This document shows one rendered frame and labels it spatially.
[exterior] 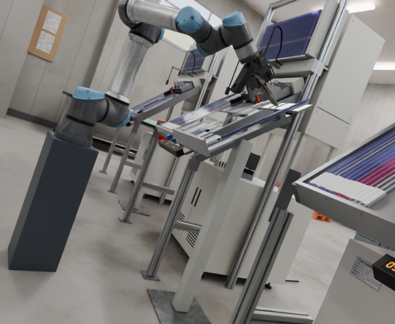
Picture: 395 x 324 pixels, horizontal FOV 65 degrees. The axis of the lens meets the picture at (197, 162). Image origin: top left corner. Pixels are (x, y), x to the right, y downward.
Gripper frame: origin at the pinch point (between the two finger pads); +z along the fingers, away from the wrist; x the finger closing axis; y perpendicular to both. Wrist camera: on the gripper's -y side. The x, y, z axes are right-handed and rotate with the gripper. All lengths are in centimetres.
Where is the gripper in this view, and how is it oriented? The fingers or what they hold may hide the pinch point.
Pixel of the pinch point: (264, 106)
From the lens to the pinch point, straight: 124.7
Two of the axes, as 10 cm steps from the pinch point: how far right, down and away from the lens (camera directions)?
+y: 8.0, -5.7, 2.1
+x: -3.9, -2.2, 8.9
